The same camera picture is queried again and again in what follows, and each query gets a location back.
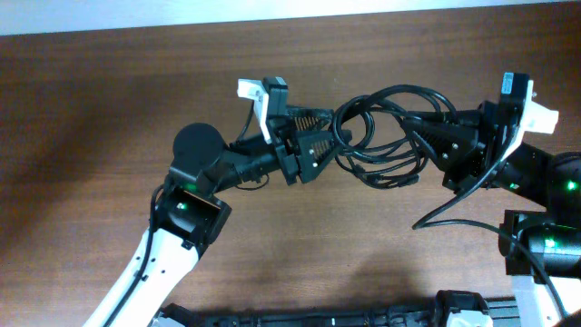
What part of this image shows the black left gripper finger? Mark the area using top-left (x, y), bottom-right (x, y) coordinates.
top-left (295, 130), bottom-right (345, 183)
top-left (283, 105), bottom-right (334, 132)

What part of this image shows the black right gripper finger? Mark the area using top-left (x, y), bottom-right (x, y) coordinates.
top-left (411, 110), bottom-right (482, 127)
top-left (402, 119), bottom-right (481, 172)

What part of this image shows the black USB cable bundle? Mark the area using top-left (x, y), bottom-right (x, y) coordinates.
top-left (330, 84), bottom-right (459, 191)

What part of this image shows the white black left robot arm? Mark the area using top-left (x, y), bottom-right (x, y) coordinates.
top-left (86, 106), bottom-right (341, 326)

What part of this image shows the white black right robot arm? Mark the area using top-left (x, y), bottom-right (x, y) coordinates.
top-left (402, 100), bottom-right (580, 326)

